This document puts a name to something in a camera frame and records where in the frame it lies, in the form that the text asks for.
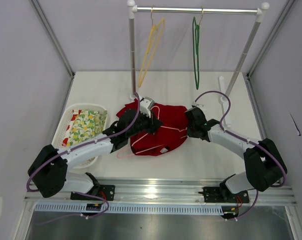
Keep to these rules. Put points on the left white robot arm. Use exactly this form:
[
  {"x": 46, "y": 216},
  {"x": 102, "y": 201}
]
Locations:
[{"x": 51, "y": 173}]

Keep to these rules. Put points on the yellow clothes hanger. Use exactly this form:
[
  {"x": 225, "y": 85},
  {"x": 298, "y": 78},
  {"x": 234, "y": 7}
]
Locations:
[{"x": 154, "y": 38}]

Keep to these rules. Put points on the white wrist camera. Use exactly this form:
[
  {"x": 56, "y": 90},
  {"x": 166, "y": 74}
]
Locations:
[
  {"x": 195, "y": 104},
  {"x": 146, "y": 105}
]

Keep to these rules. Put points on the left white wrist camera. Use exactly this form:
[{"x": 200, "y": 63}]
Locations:
[{"x": 146, "y": 105}]

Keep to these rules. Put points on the white clothes rack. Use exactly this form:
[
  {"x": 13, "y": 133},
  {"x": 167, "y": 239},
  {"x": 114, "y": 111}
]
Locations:
[{"x": 259, "y": 13}]

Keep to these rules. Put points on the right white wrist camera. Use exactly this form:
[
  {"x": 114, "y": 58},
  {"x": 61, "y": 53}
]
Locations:
[{"x": 195, "y": 104}]

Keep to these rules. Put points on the green clothes hanger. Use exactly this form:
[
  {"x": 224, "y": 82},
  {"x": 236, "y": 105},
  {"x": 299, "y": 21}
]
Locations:
[{"x": 195, "y": 50}]

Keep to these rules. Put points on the pink clothes hanger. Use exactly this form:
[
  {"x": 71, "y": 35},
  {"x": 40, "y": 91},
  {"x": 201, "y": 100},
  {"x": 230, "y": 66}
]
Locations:
[{"x": 145, "y": 150}]

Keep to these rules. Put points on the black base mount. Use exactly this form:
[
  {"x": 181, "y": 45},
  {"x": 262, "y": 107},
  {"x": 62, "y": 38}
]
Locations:
[
  {"x": 220, "y": 195},
  {"x": 106, "y": 192}
]

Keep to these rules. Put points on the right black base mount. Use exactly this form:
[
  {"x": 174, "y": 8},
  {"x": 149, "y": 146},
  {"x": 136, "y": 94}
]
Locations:
[{"x": 220, "y": 195}]

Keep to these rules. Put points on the red skirt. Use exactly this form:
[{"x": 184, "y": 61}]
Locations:
[{"x": 165, "y": 135}]

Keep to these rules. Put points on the aluminium mounting rail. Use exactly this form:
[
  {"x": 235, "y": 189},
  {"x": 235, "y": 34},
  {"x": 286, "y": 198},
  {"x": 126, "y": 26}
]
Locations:
[{"x": 183, "y": 191}]

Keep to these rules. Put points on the lemon print cloth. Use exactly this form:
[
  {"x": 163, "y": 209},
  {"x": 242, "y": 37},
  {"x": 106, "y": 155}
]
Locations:
[{"x": 84, "y": 125}]

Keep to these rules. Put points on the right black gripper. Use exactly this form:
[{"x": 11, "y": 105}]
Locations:
[{"x": 190, "y": 133}]

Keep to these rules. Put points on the white plastic laundry basket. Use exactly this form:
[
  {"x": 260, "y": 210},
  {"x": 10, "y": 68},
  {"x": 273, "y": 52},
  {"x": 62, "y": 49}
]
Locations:
[{"x": 61, "y": 129}]

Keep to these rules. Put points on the white slotted cable duct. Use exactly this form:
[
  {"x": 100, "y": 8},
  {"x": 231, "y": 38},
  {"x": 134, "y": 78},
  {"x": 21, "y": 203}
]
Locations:
[{"x": 126, "y": 208}]

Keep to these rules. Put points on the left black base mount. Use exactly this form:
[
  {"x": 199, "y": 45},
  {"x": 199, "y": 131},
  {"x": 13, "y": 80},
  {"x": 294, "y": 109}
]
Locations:
[{"x": 106, "y": 192}]

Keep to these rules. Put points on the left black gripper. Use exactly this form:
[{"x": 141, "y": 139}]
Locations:
[{"x": 153, "y": 124}]

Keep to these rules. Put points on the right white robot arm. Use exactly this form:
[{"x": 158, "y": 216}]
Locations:
[{"x": 264, "y": 165}]

